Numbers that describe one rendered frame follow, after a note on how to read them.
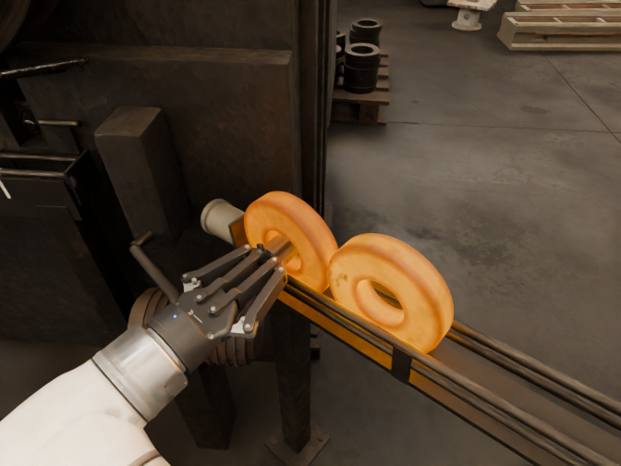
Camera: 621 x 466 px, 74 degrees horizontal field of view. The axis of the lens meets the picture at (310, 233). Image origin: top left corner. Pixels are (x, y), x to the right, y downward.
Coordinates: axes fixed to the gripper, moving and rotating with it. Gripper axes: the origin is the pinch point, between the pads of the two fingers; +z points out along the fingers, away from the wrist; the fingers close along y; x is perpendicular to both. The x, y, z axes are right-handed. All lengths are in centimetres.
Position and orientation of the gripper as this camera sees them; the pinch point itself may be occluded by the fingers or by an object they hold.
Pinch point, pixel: (288, 243)
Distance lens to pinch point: 55.9
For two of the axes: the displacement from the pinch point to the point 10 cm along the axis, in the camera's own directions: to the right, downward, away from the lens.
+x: -0.6, -6.9, -7.2
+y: 7.6, 4.4, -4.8
